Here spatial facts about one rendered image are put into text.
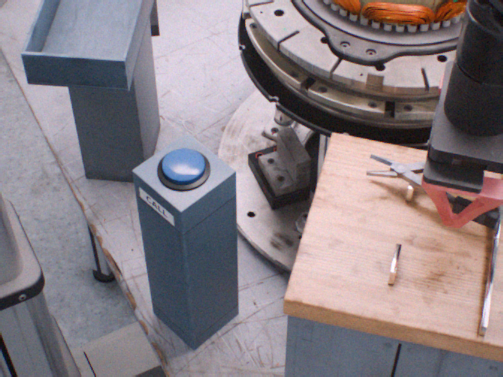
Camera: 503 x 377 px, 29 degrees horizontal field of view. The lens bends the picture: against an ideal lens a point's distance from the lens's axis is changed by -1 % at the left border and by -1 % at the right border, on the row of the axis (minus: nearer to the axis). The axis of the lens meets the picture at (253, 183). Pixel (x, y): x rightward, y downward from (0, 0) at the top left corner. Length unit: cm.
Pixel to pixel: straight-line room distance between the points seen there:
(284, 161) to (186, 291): 25
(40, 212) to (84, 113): 109
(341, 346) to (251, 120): 50
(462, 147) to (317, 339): 21
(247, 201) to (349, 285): 41
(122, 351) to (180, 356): 62
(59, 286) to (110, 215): 91
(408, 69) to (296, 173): 27
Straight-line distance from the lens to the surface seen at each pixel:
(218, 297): 106
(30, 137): 240
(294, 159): 114
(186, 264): 96
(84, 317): 207
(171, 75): 138
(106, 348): 172
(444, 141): 76
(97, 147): 121
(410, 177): 85
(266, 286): 115
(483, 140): 77
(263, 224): 117
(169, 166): 91
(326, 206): 86
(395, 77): 93
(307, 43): 96
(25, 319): 106
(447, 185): 77
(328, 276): 81
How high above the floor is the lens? 174
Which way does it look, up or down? 51 degrees down
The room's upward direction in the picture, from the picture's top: straight up
